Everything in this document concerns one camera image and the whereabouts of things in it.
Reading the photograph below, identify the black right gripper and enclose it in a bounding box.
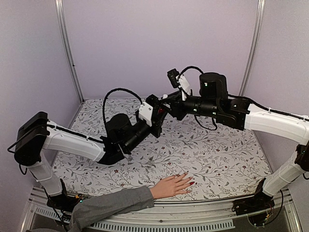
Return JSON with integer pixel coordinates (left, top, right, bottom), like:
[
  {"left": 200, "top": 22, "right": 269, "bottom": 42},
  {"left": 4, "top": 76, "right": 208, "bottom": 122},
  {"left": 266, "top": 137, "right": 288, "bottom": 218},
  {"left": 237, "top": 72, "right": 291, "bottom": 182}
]
[{"left": 157, "top": 90, "right": 219, "bottom": 122}]

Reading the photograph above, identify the red nail polish bottle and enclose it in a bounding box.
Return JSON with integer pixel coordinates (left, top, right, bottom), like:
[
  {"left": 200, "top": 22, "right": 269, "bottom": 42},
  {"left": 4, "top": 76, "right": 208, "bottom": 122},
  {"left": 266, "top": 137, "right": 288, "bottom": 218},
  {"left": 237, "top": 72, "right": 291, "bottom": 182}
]
[{"left": 158, "top": 108, "right": 164, "bottom": 114}]

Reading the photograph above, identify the grey sleeved forearm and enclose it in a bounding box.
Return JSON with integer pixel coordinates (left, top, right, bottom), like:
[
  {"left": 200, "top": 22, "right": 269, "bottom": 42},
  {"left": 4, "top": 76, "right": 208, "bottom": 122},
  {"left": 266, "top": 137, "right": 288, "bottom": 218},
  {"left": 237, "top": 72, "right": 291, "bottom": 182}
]
[{"left": 69, "top": 186, "right": 154, "bottom": 232}]

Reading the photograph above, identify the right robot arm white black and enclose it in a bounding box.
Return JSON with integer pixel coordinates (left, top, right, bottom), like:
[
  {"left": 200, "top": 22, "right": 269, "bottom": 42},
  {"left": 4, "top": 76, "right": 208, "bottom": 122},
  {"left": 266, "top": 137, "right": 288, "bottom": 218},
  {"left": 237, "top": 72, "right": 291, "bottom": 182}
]
[{"left": 162, "top": 69, "right": 309, "bottom": 211}]

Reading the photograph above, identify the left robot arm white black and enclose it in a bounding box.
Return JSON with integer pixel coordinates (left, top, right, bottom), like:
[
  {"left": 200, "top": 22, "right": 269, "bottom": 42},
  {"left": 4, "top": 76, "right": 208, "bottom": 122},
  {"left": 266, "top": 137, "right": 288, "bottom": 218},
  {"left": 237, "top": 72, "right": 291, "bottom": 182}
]
[{"left": 7, "top": 107, "right": 167, "bottom": 210}]

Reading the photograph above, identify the mannequin hand with nails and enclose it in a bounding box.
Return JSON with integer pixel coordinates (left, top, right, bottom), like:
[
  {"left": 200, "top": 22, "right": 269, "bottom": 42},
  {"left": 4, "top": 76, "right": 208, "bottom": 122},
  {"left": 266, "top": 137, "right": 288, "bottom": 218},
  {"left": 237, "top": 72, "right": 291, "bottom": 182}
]
[{"left": 150, "top": 172, "right": 195, "bottom": 200}]

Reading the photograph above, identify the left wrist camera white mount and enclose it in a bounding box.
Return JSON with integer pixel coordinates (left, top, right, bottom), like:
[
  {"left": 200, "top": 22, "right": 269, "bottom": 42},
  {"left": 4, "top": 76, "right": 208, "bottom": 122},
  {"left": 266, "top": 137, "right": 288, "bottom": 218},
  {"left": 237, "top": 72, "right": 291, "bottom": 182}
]
[{"left": 138, "top": 94, "right": 159, "bottom": 127}]

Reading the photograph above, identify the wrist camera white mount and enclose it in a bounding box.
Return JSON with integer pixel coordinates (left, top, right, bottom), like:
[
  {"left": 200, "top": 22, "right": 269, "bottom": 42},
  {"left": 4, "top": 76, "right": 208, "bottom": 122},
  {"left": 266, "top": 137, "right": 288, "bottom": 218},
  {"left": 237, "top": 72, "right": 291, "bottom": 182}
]
[
  {"left": 138, "top": 94, "right": 159, "bottom": 127},
  {"left": 167, "top": 69, "right": 191, "bottom": 101}
]

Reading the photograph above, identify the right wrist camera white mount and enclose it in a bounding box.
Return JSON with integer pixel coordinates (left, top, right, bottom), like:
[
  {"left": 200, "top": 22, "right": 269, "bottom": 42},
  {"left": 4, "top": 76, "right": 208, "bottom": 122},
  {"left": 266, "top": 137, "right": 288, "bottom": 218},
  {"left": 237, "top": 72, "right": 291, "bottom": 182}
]
[{"left": 167, "top": 69, "right": 191, "bottom": 101}]

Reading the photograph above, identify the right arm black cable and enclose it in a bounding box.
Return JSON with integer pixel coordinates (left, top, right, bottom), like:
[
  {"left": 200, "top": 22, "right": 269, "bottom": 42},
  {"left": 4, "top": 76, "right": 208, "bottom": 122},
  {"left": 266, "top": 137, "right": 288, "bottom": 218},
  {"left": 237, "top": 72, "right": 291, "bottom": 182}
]
[{"left": 178, "top": 66, "right": 205, "bottom": 78}]

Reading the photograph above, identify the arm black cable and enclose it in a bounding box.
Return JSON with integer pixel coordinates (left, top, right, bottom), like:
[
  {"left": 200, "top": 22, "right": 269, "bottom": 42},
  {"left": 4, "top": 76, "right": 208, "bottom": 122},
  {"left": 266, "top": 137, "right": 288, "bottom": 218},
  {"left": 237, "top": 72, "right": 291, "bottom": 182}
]
[
  {"left": 102, "top": 88, "right": 144, "bottom": 124},
  {"left": 178, "top": 66, "right": 205, "bottom": 78}
]

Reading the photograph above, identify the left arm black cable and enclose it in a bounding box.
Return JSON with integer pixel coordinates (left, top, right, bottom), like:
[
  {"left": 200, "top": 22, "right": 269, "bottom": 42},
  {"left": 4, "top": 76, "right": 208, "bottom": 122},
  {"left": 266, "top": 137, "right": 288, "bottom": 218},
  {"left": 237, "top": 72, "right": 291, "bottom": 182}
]
[{"left": 102, "top": 88, "right": 144, "bottom": 124}]

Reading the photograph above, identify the aluminium front rail frame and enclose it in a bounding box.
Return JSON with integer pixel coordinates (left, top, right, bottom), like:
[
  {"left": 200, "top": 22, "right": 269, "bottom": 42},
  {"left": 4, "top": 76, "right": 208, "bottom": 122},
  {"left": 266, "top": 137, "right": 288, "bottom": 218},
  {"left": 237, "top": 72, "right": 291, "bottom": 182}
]
[{"left": 21, "top": 186, "right": 302, "bottom": 232}]

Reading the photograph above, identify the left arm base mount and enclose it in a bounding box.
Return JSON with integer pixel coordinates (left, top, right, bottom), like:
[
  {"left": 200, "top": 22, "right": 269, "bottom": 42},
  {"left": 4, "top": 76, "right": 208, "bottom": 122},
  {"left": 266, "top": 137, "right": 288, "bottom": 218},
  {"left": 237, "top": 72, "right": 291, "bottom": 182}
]
[{"left": 47, "top": 179, "right": 85, "bottom": 213}]

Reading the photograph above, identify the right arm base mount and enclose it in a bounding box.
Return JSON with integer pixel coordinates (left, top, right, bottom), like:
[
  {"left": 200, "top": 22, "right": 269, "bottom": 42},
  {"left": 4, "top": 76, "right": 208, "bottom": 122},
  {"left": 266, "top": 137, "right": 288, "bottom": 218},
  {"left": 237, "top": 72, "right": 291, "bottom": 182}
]
[{"left": 231, "top": 178, "right": 284, "bottom": 228}]

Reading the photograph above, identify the aluminium corner post right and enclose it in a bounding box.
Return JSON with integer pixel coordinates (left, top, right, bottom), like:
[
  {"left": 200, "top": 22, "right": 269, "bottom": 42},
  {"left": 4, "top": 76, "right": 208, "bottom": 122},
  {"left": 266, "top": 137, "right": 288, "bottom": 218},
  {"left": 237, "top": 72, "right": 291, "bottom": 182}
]
[{"left": 238, "top": 0, "right": 266, "bottom": 97}]

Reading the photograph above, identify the aluminium corner post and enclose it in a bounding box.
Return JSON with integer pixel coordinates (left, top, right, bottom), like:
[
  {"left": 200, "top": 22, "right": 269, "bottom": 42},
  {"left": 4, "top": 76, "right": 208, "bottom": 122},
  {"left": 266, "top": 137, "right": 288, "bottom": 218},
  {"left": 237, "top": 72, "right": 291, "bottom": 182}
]
[
  {"left": 55, "top": 0, "right": 85, "bottom": 103},
  {"left": 238, "top": 0, "right": 266, "bottom": 97}
]

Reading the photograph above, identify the aluminium corner post left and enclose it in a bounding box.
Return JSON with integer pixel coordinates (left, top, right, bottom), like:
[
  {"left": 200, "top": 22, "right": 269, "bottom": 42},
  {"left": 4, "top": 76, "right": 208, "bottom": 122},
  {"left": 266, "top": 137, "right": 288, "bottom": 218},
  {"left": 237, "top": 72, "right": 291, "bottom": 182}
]
[{"left": 55, "top": 0, "right": 85, "bottom": 103}]

